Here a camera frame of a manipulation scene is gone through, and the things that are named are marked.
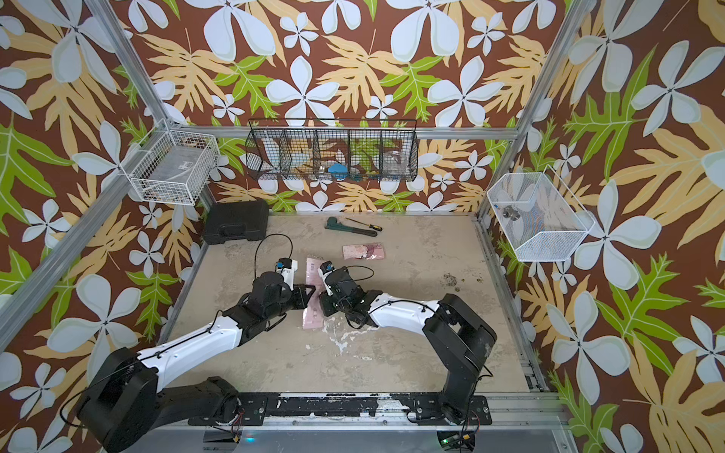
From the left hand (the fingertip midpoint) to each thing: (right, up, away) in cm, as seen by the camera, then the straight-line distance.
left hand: (317, 284), depth 84 cm
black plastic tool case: (-38, +22, +35) cm, 57 cm away
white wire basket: (-49, +38, +7) cm, 62 cm away
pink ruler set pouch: (-1, -10, -1) cm, 10 cm away
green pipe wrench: (+2, +20, +32) cm, 38 cm away
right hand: (+1, -4, +3) cm, 5 cm away
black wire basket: (+4, +46, +14) cm, 48 cm away
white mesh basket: (+68, +20, 0) cm, 71 cm away
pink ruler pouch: (+15, +9, +23) cm, 29 cm away
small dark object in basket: (+59, +22, 0) cm, 63 cm away
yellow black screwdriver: (+20, +19, +31) cm, 41 cm away
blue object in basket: (+6, +37, +9) cm, 39 cm away
